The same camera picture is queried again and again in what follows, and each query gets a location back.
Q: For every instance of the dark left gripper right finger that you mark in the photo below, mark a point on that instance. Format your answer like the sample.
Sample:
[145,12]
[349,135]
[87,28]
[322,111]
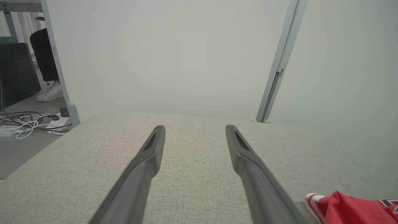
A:
[261,189]

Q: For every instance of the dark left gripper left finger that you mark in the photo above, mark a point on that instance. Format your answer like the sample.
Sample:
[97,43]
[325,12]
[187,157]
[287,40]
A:
[136,186]

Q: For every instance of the red jersey with white sleeves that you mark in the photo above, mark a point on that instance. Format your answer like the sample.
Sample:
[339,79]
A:
[351,208]

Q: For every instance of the grey fabric padded table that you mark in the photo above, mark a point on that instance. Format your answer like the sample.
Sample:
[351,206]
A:
[192,186]

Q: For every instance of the white power strip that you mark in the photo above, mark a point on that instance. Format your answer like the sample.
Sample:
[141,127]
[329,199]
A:
[59,123]

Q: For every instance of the black power adapter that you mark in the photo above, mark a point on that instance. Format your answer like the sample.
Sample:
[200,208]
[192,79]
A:
[64,112]

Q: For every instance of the white sneaker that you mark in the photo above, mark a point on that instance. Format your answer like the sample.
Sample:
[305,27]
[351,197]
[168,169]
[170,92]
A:
[51,93]

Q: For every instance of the person leg in black trousers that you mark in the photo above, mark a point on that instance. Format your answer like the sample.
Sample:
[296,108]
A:
[45,56]

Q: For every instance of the dark grey fabric box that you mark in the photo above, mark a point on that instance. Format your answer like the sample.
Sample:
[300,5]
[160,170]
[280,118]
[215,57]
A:
[17,71]

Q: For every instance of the grey partition joint post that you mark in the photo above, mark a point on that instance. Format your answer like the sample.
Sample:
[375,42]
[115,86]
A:
[281,62]

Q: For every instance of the grey chair frame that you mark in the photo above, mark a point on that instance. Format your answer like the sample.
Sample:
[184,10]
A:
[59,68]

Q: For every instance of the grey desk frame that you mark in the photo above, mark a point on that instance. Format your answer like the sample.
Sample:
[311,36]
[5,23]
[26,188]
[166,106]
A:
[18,6]

